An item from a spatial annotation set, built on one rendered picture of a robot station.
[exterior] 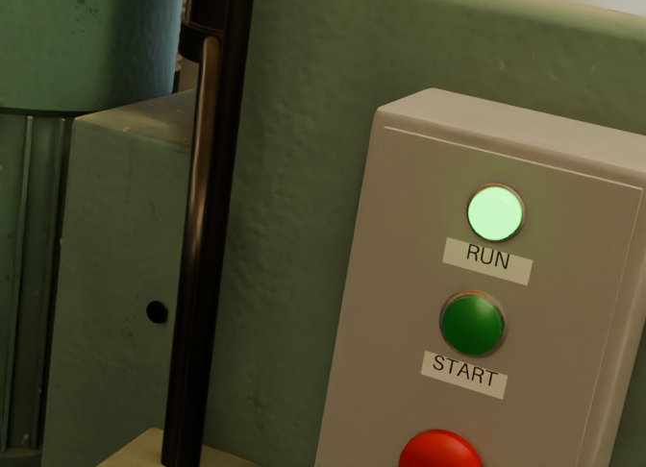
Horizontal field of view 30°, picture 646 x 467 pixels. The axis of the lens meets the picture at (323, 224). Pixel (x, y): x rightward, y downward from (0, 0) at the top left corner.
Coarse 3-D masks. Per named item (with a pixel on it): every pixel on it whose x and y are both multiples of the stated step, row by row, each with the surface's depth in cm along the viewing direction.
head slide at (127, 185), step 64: (128, 128) 57; (192, 128) 59; (128, 192) 58; (64, 256) 60; (128, 256) 58; (64, 320) 61; (128, 320) 59; (64, 384) 62; (128, 384) 60; (64, 448) 63
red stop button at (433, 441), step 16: (432, 432) 42; (448, 432) 42; (416, 448) 42; (432, 448) 42; (448, 448) 41; (464, 448) 41; (400, 464) 42; (416, 464) 42; (432, 464) 42; (448, 464) 41; (464, 464) 41; (480, 464) 42
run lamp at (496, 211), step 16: (480, 192) 40; (496, 192) 39; (512, 192) 39; (480, 208) 39; (496, 208) 39; (512, 208) 39; (480, 224) 40; (496, 224) 39; (512, 224) 39; (496, 240) 40
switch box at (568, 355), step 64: (384, 128) 41; (448, 128) 40; (512, 128) 41; (576, 128) 42; (384, 192) 41; (448, 192) 40; (576, 192) 39; (640, 192) 38; (384, 256) 42; (576, 256) 39; (640, 256) 39; (384, 320) 42; (512, 320) 40; (576, 320) 40; (640, 320) 43; (384, 384) 43; (448, 384) 42; (512, 384) 41; (576, 384) 40; (320, 448) 45; (384, 448) 44; (512, 448) 42; (576, 448) 41
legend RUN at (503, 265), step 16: (448, 240) 41; (448, 256) 41; (464, 256) 41; (480, 256) 40; (496, 256) 40; (512, 256) 40; (480, 272) 41; (496, 272) 40; (512, 272) 40; (528, 272) 40
